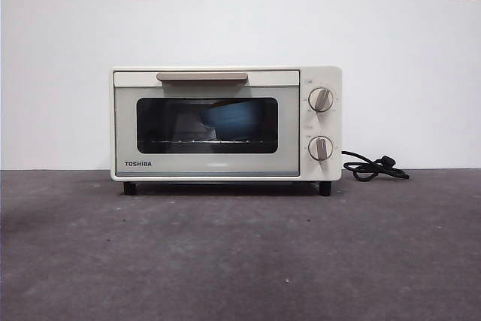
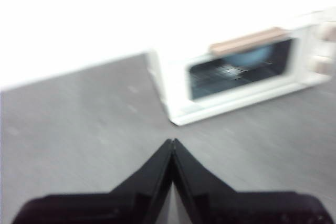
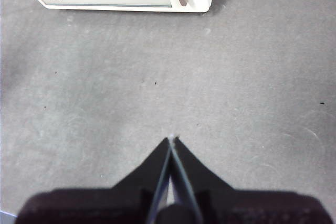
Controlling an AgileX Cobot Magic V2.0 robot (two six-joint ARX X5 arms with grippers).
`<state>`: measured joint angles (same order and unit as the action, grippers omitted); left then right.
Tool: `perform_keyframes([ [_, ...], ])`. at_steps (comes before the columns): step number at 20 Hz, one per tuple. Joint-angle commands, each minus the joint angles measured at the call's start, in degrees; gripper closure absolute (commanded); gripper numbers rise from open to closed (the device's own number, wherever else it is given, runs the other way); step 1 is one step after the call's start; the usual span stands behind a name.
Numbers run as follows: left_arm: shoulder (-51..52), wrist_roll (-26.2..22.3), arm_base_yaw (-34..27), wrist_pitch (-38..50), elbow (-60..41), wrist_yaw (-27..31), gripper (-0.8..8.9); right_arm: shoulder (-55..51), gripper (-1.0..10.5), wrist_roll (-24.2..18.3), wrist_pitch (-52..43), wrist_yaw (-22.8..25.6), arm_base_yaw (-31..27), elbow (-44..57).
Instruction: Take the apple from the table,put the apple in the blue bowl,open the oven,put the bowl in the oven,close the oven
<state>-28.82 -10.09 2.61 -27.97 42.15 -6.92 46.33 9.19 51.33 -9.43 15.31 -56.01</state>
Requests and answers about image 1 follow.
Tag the cream Toshiba toaster oven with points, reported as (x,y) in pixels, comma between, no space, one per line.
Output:
(323,125)

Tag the oven timer knob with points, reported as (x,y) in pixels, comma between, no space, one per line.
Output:
(320,148)

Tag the oven door with glass window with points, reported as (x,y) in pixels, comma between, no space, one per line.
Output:
(126,129)

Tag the oven temperature knob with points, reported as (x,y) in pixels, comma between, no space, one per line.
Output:
(321,100)

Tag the blue ribbed bowl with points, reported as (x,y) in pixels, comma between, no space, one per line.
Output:
(233,122)

